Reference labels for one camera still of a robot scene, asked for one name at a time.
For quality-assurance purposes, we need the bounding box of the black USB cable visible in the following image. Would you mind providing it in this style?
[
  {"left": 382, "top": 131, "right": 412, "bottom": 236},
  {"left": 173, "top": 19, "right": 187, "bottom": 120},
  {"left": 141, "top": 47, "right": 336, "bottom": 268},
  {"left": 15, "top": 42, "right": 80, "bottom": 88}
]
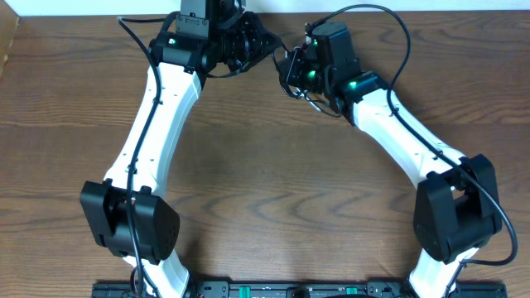
[{"left": 271, "top": 41, "right": 343, "bottom": 119}]

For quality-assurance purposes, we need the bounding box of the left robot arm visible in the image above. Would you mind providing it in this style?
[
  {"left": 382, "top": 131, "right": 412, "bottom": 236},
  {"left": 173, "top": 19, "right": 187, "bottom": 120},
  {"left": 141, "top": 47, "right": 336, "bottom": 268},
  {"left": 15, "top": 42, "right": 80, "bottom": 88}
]
[{"left": 79, "top": 1, "right": 282, "bottom": 297}]

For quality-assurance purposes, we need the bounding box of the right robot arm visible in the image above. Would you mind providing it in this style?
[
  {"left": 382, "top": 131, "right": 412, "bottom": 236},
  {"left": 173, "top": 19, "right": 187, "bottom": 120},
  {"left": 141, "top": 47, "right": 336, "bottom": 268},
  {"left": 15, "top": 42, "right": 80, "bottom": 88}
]
[{"left": 279, "top": 21, "right": 507, "bottom": 297}]

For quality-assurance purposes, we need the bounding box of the wooden panel at left edge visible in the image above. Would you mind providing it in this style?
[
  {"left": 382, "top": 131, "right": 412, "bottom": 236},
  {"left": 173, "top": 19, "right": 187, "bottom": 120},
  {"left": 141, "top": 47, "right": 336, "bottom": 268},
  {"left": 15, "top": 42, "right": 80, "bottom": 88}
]
[{"left": 0, "top": 0, "right": 20, "bottom": 75}]

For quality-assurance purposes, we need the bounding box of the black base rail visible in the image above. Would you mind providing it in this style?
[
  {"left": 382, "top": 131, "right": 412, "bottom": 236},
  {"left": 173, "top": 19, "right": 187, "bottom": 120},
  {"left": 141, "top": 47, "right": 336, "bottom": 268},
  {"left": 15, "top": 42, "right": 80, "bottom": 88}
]
[{"left": 90, "top": 280, "right": 508, "bottom": 298}]

